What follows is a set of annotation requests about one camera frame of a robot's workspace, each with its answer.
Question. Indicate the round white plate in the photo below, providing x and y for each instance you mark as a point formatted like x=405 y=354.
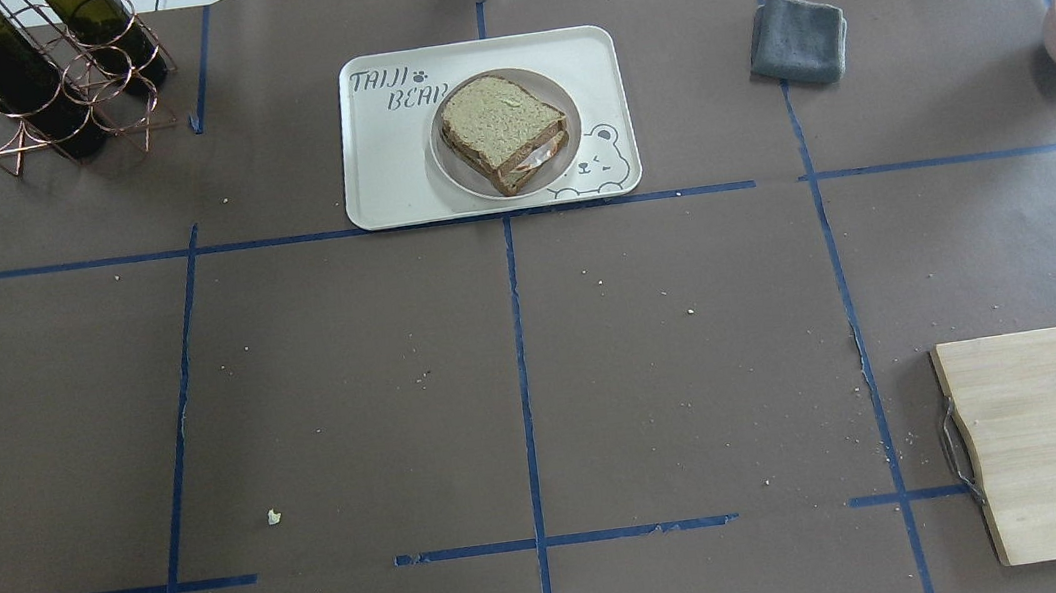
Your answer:
x=453 y=164

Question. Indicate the fake fried egg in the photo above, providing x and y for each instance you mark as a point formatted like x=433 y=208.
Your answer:
x=541 y=155

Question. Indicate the folded grey cloth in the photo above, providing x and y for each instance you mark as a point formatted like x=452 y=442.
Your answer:
x=799 y=41

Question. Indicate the cream bear serving tray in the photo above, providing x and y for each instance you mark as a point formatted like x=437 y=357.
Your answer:
x=387 y=102

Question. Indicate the copper wire bottle rack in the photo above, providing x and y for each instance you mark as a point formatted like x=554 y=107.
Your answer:
x=126 y=118

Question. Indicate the bread slice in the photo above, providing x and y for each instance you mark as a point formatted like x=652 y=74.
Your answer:
x=497 y=123
x=513 y=185

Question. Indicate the bread slice on plate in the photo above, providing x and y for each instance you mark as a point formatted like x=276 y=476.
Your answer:
x=513 y=185

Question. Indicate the dark green wine bottle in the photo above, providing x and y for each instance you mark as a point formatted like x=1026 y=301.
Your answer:
x=33 y=88

